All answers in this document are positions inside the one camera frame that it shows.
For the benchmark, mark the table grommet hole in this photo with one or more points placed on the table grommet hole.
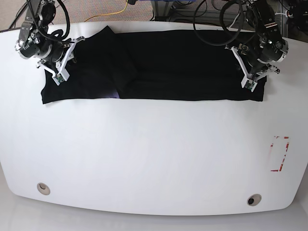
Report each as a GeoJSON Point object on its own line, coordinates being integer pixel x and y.
{"type": "Point", "coordinates": [43, 189]}
{"type": "Point", "coordinates": [254, 199]}

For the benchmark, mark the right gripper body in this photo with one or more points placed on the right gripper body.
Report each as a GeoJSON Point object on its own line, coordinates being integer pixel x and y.
{"type": "Point", "coordinates": [38, 46]}

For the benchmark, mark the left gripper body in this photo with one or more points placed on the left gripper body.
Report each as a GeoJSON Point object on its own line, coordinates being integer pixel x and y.
{"type": "Point", "coordinates": [259, 54]}

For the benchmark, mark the right table grommet hole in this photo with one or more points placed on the right table grommet hole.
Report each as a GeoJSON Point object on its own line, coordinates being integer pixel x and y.
{"type": "Point", "coordinates": [254, 199]}

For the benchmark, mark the aluminium frame stand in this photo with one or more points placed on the aluminium frame stand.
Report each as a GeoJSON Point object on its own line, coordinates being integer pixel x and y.
{"type": "Point", "coordinates": [167, 10]}

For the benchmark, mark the left table grommet hole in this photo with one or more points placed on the left table grommet hole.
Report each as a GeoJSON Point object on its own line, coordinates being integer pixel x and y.
{"type": "Point", "coordinates": [43, 189]}

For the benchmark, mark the black t-shirt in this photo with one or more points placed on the black t-shirt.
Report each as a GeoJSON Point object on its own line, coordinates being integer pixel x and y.
{"type": "Point", "coordinates": [160, 65]}

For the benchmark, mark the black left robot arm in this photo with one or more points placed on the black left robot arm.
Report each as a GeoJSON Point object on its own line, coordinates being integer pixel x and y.
{"type": "Point", "coordinates": [261, 16]}

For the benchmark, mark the red tape rectangle marking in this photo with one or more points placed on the red tape rectangle marking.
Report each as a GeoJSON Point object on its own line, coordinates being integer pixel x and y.
{"type": "Point", "coordinates": [278, 152]}

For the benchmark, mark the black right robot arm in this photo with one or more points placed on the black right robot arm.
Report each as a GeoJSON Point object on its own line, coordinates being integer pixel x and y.
{"type": "Point", "coordinates": [39, 15]}

